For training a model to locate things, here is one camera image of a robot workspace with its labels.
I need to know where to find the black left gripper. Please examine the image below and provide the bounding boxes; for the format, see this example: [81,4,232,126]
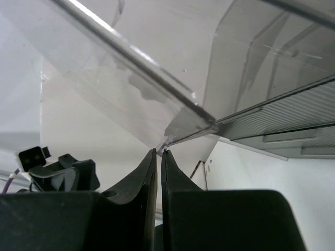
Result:
[28,154,100,192]

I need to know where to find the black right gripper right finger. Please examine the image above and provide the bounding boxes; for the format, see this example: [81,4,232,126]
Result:
[161,150,306,250]

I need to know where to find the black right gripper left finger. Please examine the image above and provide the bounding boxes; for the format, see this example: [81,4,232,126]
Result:
[1,149,157,250]

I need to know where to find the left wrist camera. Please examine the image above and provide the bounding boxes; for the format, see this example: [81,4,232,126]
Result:
[18,146,51,172]

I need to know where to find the clear plastic organizer box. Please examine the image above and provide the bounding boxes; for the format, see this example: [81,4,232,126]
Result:
[1,1,334,159]

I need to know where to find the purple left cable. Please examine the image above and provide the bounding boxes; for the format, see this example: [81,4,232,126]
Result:
[1,169,21,194]

